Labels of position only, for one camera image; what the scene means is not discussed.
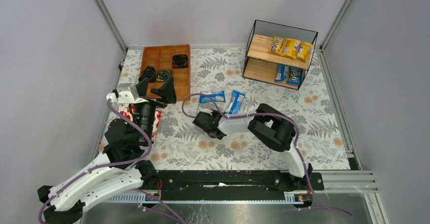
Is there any blue candy bag long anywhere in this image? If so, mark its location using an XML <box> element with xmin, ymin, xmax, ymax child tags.
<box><xmin>275</xmin><ymin>64</ymin><xmax>289</xmax><ymax>82</ymax></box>

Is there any blue m&m candy bag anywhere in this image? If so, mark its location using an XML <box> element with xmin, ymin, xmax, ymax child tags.
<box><xmin>286</xmin><ymin>67</ymin><xmax>303</xmax><ymax>86</ymax></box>

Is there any yellow m&m bag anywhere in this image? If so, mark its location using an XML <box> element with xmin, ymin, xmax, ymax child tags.
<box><xmin>269</xmin><ymin>36</ymin><xmax>285</xmax><ymax>55</ymax></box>
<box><xmin>281</xmin><ymin>39</ymin><xmax>301</xmax><ymax>59</ymax></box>

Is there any yellow candy bag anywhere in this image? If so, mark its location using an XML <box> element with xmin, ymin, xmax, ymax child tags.
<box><xmin>296</xmin><ymin>42</ymin><xmax>314</xmax><ymax>61</ymax></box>

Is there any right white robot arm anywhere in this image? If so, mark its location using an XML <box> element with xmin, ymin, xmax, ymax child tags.
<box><xmin>193</xmin><ymin>103</ymin><xmax>312</xmax><ymax>184</ymax></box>

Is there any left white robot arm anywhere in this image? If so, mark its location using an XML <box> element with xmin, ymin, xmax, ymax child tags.
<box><xmin>38</xmin><ymin>78</ymin><xmax>176</xmax><ymax>223</ymax></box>

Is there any blue candy bag top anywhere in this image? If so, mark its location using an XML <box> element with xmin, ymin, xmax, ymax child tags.
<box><xmin>199</xmin><ymin>90</ymin><xmax>226</xmax><ymax>103</ymax></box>

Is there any red white patterned cloth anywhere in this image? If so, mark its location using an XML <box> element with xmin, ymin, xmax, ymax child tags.
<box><xmin>119</xmin><ymin>103</ymin><xmax>162</xmax><ymax>141</ymax></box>

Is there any colourful item in tray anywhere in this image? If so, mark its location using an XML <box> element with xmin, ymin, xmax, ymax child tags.
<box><xmin>156</xmin><ymin>69</ymin><xmax>172</xmax><ymax>82</ymax></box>

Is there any black glossy item in tray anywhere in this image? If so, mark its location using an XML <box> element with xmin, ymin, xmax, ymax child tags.
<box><xmin>172</xmin><ymin>54</ymin><xmax>189</xmax><ymax>69</ymax></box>

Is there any orange wooden compartment tray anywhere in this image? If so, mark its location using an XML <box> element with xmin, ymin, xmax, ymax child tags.
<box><xmin>139</xmin><ymin>44</ymin><xmax>191</xmax><ymax>101</ymax></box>

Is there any floral table mat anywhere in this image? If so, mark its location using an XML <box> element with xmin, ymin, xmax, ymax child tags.
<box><xmin>100</xmin><ymin>48</ymin><xmax>351</xmax><ymax>171</ymax></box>

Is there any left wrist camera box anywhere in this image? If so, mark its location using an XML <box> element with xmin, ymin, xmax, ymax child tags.
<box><xmin>114</xmin><ymin>83</ymin><xmax>139</xmax><ymax>104</ymax></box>

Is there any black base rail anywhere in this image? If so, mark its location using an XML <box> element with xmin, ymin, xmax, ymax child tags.
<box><xmin>137</xmin><ymin>168</ymin><xmax>325</xmax><ymax>202</ymax></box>

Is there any wire and wood shelf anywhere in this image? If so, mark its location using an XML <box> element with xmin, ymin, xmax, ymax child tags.
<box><xmin>242</xmin><ymin>19</ymin><xmax>318</xmax><ymax>91</ymax></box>

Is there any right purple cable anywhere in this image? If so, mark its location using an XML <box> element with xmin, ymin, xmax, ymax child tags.
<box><xmin>181</xmin><ymin>93</ymin><xmax>353</xmax><ymax>218</ymax></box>

